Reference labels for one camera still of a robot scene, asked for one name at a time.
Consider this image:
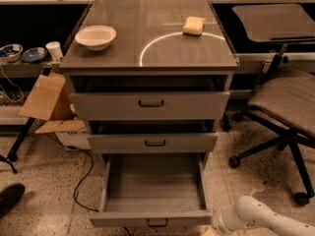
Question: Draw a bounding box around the grey bottom drawer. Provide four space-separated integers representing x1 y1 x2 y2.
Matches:
91 152 212 227

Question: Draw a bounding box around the grey drawer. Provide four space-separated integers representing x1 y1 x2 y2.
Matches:
88 133 218 153
91 152 212 227
71 91 229 121

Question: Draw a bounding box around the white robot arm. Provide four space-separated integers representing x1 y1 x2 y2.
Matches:
200 196 315 236

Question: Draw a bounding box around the grey middle drawer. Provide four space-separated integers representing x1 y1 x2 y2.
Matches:
88 133 218 153

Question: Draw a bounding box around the grey top drawer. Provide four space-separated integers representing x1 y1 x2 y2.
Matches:
71 91 229 121

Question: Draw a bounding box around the grey drawer cabinet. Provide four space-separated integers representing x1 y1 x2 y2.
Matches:
58 0 240 169

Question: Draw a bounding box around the black office chair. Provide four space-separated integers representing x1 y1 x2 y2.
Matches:
229 3 315 206

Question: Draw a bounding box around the black shoe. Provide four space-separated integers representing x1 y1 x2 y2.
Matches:
0 183 26 216

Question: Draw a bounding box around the brown cardboard box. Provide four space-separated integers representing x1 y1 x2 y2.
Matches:
20 72 91 149

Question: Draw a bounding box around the yellow sponge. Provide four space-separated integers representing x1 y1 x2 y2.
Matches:
182 16 206 35

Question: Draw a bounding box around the black tripod leg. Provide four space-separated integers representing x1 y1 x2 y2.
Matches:
7 118 34 162

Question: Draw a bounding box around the white bowl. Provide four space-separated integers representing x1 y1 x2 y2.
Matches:
75 26 116 51

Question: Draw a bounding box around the white paper cup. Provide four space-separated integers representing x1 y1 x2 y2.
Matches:
45 41 63 62

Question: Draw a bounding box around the dark blue plate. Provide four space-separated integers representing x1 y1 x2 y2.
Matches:
22 47 47 63

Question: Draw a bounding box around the grey side shelf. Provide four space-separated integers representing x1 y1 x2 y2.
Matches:
0 62 59 79

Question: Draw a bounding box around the blue patterned bowl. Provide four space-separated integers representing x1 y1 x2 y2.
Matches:
0 44 23 63

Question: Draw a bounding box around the black floor cable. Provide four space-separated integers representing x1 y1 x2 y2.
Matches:
65 146 133 236

